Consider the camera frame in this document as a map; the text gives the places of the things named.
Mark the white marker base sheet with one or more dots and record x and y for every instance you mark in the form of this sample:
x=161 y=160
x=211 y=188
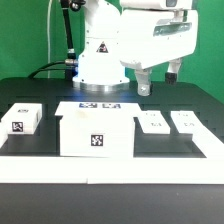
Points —
x=67 y=107

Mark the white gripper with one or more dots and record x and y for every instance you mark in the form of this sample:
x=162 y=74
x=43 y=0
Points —
x=147 y=38

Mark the small white cabinet top block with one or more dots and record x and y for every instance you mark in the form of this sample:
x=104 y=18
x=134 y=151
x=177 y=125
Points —
x=22 y=118

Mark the white cabinet body box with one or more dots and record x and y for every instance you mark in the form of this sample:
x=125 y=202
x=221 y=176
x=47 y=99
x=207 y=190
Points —
x=106 y=136

